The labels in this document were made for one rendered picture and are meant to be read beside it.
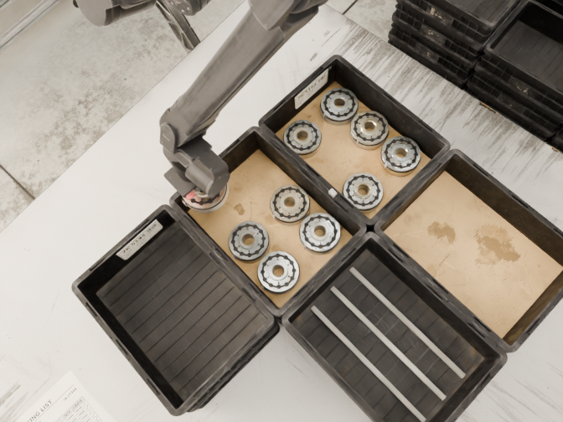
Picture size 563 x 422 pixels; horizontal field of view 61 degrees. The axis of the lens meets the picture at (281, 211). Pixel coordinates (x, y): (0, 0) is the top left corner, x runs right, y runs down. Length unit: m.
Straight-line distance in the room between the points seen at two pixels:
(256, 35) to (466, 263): 0.84
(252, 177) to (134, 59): 1.51
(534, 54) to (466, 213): 1.04
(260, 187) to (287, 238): 0.16
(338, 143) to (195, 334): 0.62
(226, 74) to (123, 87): 1.94
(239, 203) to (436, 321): 0.57
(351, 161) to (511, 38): 1.10
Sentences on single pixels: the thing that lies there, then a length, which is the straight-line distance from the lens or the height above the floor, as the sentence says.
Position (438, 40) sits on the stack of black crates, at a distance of 2.12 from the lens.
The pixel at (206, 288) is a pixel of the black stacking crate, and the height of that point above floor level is 0.83.
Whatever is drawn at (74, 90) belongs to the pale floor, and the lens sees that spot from 2.70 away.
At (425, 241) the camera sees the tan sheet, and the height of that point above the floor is 0.83.
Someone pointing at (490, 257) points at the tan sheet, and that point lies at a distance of 1.29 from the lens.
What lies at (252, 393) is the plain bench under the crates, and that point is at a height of 0.70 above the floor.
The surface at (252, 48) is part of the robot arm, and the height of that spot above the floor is 1.52.
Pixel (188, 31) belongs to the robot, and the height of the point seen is 0.63.
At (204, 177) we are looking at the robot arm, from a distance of 0.85.
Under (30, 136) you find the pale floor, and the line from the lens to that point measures 2.67.
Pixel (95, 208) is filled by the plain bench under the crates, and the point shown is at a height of 0.70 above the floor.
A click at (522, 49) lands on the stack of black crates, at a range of 2.20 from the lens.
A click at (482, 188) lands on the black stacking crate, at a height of 0.88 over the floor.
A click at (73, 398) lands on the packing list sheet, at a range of 1.46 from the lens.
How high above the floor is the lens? 2.01
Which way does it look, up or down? 71 degrees down
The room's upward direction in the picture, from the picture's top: 12 degrees counter-clockwise
